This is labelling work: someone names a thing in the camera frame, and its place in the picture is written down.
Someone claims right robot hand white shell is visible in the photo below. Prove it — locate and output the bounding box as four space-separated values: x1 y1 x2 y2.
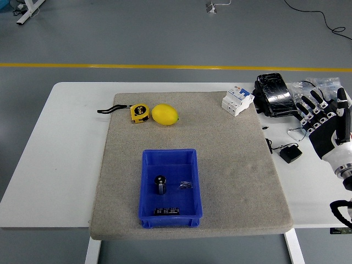
293 87 352 175

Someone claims dark cylindrical battery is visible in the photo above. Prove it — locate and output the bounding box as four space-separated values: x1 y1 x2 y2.
154 174 167 195
153 207 181 216

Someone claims blue plastic box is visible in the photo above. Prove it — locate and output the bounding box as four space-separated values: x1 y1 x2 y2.
137 148 204 229

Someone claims small black power adapter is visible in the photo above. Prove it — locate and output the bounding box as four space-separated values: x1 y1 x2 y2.
265 137 303 164

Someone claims clear bag of small screws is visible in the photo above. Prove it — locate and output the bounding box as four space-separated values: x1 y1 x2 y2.
306 76 352 105

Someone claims clear bag of silver nuts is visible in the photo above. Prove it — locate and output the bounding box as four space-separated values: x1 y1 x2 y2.
290 81 324 111

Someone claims black plastic-wrapped device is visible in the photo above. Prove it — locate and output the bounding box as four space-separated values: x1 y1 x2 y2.
252 73 300 118

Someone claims white circuit breaker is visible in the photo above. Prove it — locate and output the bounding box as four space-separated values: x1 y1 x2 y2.
221 85 255 118

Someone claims grey-brown mat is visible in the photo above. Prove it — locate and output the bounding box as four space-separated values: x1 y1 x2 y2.
89 91 294 240

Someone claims white table leg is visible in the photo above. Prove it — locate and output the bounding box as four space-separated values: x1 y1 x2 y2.
84 236 102 264
284 228 305 264

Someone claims yellow lemon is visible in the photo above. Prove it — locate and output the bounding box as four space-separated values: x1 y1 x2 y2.
151 103 180 127

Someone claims yellow tape measure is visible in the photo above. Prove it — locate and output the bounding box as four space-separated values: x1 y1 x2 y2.
97 103 152 124

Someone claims black floor cable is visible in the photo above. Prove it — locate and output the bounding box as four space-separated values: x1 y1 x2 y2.
283 0 352 42

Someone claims silver floor socket with cable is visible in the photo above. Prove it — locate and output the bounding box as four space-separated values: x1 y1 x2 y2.
205 0 232 14

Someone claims white desk frame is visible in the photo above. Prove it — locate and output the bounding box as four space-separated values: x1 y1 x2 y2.
15 0 46 26

